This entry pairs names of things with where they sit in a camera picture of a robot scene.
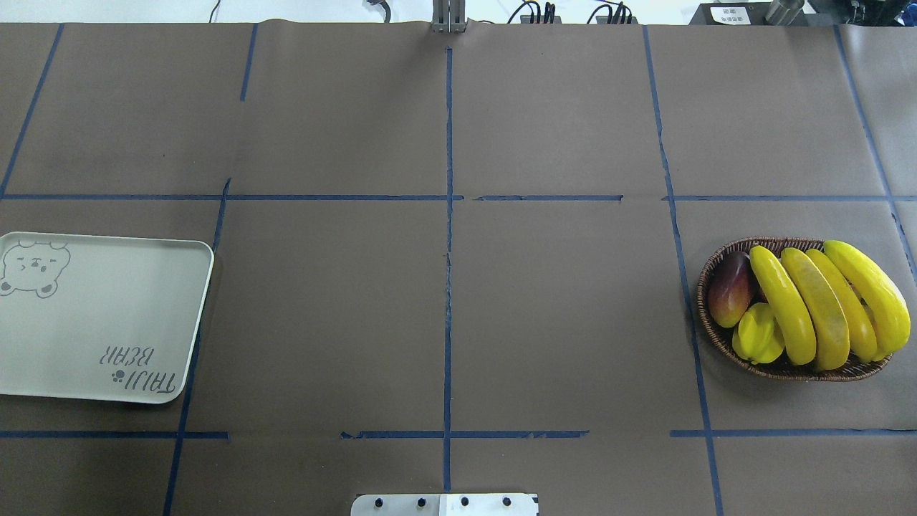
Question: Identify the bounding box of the white bear print tray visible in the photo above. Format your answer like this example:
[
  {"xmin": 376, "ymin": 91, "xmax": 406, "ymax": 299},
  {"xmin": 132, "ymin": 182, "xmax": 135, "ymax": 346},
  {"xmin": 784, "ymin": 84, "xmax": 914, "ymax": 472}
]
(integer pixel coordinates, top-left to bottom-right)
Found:
[{"xmin": 1, "ymin": 231, "xmax": 215, "ymax": 404}]

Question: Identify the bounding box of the brown wicker basket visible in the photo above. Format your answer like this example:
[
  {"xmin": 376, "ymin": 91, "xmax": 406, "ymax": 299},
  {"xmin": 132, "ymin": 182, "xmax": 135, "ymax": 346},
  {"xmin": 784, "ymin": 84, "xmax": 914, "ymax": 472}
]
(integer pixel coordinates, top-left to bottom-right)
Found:
[{"xmin": 692, "ymin": 237, "xmax": 892, "ymax": 382}]

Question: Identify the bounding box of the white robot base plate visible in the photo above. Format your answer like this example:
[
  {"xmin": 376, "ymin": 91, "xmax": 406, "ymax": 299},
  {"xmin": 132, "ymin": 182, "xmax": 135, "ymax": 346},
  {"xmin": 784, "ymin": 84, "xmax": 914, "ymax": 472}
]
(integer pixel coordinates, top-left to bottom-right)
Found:
[{"xmin": 350, "ymin": 492, "xmax": 540, "ymax": 515}]

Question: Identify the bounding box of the dark equipment box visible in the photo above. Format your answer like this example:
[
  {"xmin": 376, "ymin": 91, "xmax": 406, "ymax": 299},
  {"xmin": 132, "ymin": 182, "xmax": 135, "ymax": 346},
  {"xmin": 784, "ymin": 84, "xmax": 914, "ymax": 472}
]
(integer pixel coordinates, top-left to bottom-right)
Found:
[{"xmin": 688, "ymin": 1, "xmax": 817, "ymax": 27}]

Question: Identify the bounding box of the aluminium frame post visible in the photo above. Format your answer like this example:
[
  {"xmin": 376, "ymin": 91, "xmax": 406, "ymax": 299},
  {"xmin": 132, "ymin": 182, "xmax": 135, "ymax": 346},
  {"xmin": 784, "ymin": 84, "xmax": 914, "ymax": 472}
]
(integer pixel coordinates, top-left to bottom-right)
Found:
[{"xmin": 431, "ymin": 0, "xmax": 467, "ymax": 34}]

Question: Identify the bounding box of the yellow starfruit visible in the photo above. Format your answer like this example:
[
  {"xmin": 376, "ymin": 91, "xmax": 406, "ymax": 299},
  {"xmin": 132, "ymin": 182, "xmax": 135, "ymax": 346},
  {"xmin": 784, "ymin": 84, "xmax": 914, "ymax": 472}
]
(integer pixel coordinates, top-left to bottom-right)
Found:
[{"xmin": 731, "ymin": 302, "xmax": 785, "ymax": 365}]

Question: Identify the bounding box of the red green mango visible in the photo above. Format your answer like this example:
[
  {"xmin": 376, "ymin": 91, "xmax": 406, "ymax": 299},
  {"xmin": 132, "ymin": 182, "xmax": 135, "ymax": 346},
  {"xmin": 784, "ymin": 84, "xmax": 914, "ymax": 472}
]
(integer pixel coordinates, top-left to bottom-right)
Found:
[{"xmin": 707, "ymin": 251, "xmax": 754, "ymax": 328}]

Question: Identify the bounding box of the yellow banana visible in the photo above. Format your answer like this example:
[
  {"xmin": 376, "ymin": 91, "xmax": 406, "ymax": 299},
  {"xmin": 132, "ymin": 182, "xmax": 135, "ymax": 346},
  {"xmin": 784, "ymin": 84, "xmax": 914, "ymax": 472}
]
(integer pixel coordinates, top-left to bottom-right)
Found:
[
  {"xmin": 805, "ymin": 249, "xmax": 880, "ymax": 363},
  {"xmin": 749, "ymin": 245, "xmax": 817, "ymax": 366},
  {"xmin": 823, "ymin": 239, "xmax": 911, "ymax": 360},
  {"xmin": 780, "ymin": 247, "xmax": 850, "ymax": 371}
]

